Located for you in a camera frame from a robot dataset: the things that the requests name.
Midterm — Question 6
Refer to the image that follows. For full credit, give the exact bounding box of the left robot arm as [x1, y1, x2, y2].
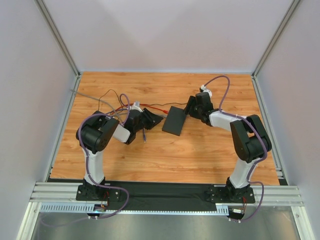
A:
[76, 108, 164, 201]

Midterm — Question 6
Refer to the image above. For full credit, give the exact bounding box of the red ethernet cable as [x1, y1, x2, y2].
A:
[113, 102, 169, 113]

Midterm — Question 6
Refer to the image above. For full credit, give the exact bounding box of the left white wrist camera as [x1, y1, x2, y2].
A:
[130, 101, 143, 113]

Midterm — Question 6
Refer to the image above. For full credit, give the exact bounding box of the slotted cable duct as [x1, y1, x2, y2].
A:
[39, 202, 245, 216]

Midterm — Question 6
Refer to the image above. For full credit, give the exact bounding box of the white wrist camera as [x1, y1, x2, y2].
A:
[130, 101, 143, 113]
[199, 84, 213, 98]

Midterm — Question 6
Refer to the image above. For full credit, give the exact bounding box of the black network switch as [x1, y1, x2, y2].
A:
[162, 106, 187, 136]

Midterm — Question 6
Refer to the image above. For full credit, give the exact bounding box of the left aluminium frame post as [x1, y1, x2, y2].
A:
[34, 0, 81, 77]

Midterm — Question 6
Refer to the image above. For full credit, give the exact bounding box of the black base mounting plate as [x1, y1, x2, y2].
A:
[76, 181, 255, 212]

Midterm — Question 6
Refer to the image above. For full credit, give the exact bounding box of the aluminium frame post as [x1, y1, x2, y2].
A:
[251, 0, 302, 79]
[34, 0, 81, 77]

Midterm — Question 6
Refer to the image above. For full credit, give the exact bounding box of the right aluminium frame post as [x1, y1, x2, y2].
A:
[251, 0, 302, 79]

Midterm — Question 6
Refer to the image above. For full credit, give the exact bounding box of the front aluminium rail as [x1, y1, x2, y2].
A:
[30, 182, 304, 207]

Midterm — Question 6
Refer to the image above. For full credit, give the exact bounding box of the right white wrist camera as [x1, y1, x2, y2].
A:
[199, 84, 213, 98]

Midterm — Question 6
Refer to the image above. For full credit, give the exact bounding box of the black power cable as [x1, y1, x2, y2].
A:
[97, 89, 188, 113]

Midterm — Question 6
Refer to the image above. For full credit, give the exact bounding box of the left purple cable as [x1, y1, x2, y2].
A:
[76, 93, 131, 220]

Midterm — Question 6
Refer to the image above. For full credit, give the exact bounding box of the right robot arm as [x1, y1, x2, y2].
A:
[184, 91, 272, 200]

